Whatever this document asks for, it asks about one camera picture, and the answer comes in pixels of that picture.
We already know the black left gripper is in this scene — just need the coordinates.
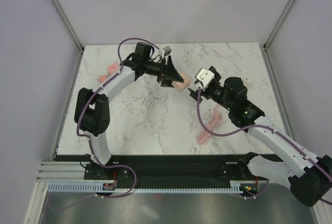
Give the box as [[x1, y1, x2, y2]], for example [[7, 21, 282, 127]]
[[144, 56, 183, 89]]

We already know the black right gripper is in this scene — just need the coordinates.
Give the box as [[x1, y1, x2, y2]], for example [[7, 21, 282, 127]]
[[189, 76, 233, 111]]

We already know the peach cube socket adapter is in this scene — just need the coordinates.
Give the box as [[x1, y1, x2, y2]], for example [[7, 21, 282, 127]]
[[172, 73, 191, 92]]

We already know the white wall charger plug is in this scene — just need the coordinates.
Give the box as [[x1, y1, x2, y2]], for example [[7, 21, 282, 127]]
[[242, 78, 252, 85]]

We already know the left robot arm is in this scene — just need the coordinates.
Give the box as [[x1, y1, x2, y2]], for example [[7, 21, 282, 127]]
[[74, 38, 184, 179]]

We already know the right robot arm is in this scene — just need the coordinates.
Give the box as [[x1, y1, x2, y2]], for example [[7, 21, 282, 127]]
[[190, 66, 331, 207]]

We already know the salmon charger plug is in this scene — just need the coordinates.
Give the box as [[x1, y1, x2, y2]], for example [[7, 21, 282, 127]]
[[99, 75, 108, 83]]

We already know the pink cube socket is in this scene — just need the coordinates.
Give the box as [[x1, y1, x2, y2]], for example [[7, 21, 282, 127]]
[[107, 63, 118, 75]]

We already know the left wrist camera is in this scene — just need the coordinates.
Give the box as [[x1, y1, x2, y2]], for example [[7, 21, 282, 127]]
[[159, 46, 172, 58]]

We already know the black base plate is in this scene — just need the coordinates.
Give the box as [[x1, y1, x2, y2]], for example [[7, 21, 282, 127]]
[[84, 155, 257, 188]]

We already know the white slotted cable duct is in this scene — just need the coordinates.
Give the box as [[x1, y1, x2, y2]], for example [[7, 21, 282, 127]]
[[47, 180, 259, 194]]

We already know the aluminium rail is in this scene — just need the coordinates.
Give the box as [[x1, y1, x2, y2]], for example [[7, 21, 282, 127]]
[[36, 162, 85, 182]]

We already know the right aluminium frame post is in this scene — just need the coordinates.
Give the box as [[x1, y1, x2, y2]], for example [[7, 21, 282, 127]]
[[261, 0, 296, 52]]

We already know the aluminium frame post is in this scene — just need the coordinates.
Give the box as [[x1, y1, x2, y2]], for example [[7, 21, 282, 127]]
[[50, 0, 84, 54], [261, 0, 296, 52]]

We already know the left aluminium frame post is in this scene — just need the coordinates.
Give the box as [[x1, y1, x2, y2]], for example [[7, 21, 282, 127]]
[[50, 0, 84, 54]]

